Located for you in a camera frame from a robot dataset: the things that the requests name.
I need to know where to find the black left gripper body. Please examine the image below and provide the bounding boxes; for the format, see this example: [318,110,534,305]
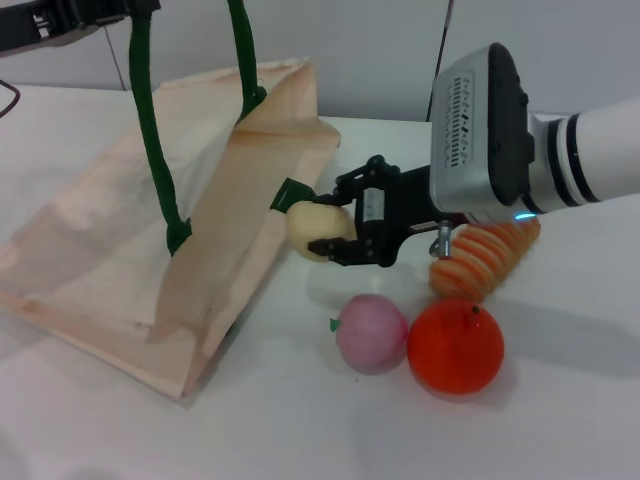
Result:
[0,0,96,54]

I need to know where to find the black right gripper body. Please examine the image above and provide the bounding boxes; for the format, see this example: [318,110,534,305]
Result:
[351,155,454,268]

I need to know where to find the pale egg yolk pastry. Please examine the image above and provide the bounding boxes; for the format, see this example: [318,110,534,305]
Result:
[286,200,357,264]

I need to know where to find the cream canvas handbag green handles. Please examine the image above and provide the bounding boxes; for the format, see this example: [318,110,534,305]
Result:
[0,0,344,401]

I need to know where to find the silver right wrist connector plug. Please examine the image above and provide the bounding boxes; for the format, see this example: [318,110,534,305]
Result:
[432,219,454,259]

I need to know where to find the pink toy peach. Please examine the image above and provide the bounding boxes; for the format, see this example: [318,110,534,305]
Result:
[328,293,409,374]

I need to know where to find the orange striped spiral bread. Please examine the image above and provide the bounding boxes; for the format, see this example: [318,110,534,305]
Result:
[428,218,543,303]

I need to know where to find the orange toy fruit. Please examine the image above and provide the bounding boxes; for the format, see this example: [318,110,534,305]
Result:
[406,298,505,399]

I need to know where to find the thin dark left arm cable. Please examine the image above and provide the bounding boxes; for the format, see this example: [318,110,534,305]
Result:
[0,78,22,120]

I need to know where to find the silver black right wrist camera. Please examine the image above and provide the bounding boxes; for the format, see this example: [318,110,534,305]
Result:
[428,42,539,226]

